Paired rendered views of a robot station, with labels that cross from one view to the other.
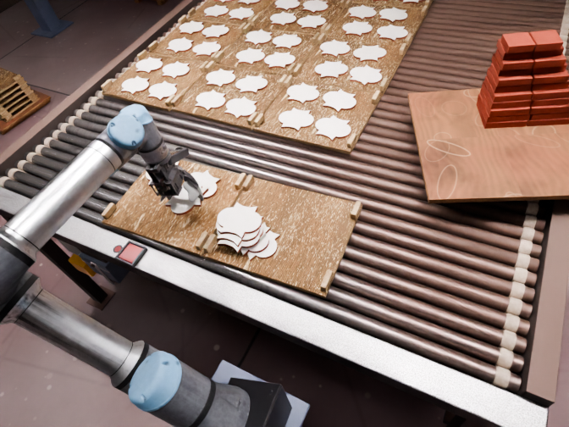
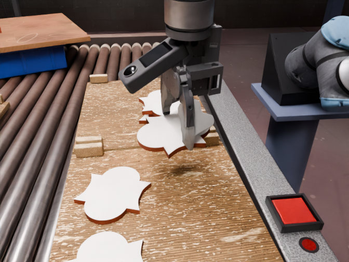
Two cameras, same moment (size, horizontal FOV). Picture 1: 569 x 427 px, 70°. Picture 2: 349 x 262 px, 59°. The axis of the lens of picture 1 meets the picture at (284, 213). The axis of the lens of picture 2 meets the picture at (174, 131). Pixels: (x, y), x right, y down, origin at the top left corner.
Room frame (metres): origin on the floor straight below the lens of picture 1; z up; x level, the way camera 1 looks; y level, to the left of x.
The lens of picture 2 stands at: (1.24, 0.67, 1.34)
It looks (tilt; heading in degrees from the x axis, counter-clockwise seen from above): 32 degrees down; 228
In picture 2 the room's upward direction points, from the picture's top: straight up
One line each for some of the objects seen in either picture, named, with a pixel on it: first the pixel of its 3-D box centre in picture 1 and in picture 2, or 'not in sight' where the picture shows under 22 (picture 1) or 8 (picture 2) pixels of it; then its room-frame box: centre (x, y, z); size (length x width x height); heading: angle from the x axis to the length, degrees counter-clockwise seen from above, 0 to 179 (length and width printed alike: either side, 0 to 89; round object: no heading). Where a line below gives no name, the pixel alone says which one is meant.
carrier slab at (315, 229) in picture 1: (284, 230); (143, 108); (0.78, 0.01, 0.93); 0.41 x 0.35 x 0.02; 57
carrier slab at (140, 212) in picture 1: (177, 200); (159, 215); (1.01, 0.36, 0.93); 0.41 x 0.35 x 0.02; 57
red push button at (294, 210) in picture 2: (131, 253); (292, 212); (0.82, 0.52, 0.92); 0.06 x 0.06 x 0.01; 54
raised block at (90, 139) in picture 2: (248, 182); (89, 142); (1.00, 0.10, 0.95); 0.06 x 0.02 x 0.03; 147
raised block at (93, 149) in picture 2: (240, 180); (89, 149); (1.01, 0.13, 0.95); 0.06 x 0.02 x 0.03; 147
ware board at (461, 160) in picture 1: (499, 138); (12, 31); (0.88, -0.71, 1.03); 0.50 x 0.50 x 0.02; 77
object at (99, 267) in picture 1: (107, 261); not in sight; (0.93, 0.68, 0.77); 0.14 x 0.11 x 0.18; 54
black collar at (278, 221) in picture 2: (131, 253); (292, 212); (0.82, 0.52, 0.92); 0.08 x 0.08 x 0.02; 54
